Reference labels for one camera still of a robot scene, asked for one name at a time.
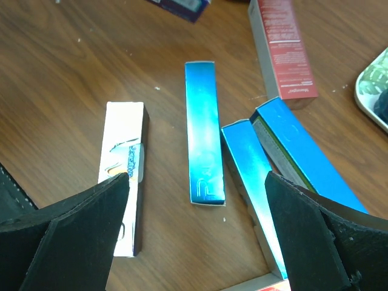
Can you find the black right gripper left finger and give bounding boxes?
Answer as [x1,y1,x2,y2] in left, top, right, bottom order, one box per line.
[1,173,129,290]

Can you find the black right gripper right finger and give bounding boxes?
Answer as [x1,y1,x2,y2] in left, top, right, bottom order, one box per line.
[265,172,387,290]

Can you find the silver purple toothpaste box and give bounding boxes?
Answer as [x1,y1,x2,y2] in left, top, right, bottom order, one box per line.
[98,101,149,258]

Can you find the red toothpaste box near shelf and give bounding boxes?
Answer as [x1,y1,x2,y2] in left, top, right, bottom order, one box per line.
[248,0,318,109]

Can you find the red toothpaste box left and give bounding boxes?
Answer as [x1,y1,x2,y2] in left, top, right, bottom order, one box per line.
[219,272,292,291]

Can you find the black base mat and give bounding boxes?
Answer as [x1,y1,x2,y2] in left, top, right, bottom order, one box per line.
[0,164,38,222]

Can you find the blue toothpaste box rear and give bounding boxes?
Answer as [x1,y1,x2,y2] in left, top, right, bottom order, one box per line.
[250,98,368,213]

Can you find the blue toothpaste box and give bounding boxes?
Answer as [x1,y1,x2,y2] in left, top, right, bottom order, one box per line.
[221,119,287,280]
[250,98,368,213]
[184,61,226,206]

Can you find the blue toothpaste box middle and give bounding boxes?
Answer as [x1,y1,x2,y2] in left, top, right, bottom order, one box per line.
[221,119,287,280]

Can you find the blue toothpaste box front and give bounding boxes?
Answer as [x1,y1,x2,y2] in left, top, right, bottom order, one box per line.
[184,61,226,206]

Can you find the dark blue mug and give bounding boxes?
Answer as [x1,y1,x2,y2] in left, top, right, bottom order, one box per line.
[373,89,388,124]

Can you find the floral serving tray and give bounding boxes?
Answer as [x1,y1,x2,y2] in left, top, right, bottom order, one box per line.
[354,48,387,133]

